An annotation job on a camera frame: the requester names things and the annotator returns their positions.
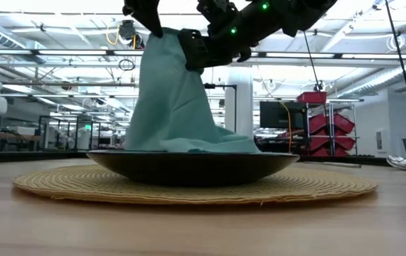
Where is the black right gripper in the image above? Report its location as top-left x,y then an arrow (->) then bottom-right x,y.
177,0 -> 285,74

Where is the teal cloth napkin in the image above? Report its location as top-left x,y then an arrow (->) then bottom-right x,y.
123,27 -> 262,154

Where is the dark patterned plate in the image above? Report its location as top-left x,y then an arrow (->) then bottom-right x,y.
85,149 -> 300,188

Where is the round yellow woven placemat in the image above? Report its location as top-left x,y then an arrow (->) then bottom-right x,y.
11,164 -> 378,206

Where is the silver knife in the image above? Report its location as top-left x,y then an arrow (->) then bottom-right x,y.
300,161 -> 363,169

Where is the white building column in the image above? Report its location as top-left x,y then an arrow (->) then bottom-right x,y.
223,67 -> 255,139

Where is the black monitor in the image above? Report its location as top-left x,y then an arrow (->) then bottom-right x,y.
259,101 -> 309,129

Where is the red box on rack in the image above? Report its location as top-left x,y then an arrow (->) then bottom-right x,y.
297,91 -> 328,105

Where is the silver metal shelf rack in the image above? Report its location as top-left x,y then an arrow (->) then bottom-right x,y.
305,98 -> 364,157

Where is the cluttered background workbench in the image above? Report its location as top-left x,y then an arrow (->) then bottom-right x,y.
0,127 -> 42,153

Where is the thin black slanted pole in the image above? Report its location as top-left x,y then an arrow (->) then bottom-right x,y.
383,0 -> 406,142

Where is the black ceiling cord reel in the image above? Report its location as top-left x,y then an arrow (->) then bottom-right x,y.
119,19 -> 146,50

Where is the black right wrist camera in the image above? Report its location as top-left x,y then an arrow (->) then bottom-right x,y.
197,0 -> 241,33

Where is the black hanging cable loop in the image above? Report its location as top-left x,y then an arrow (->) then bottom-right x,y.
118,58 -> 136,71

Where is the yellow hanging cable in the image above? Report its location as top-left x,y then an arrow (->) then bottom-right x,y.
279,102 -> 293,154

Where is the black metal cage frame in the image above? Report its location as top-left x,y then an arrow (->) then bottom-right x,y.
38,115 -> 103,151

